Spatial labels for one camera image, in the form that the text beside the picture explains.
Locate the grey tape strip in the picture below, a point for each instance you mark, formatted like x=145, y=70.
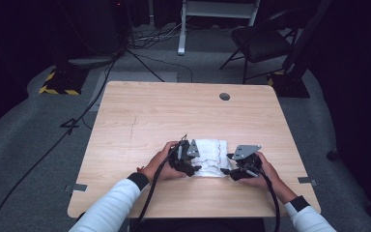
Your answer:
x=77, y=187
x=306, y=180

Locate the black stand with striped base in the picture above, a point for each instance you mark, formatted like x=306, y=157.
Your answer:
x=291, y=80
x=62, y=80

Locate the white metal desk frame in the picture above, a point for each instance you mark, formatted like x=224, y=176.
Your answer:
x=217, y=9

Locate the person's right hand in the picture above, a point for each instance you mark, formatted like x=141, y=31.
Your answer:
x=269, y=177

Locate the person's left hand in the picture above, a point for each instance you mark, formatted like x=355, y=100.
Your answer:
x=161, y=164

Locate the black caster wheel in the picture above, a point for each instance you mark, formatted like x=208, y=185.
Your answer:
x=332, y=155

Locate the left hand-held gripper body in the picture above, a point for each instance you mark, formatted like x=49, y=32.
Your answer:
x=182, y=159

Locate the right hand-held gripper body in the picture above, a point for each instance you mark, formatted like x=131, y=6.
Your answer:
x=249, y=166

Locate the white towel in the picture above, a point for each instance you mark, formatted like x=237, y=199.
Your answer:
x=211, y=154

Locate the black folding chair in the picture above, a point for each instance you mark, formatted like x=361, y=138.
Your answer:
x=257, y=42

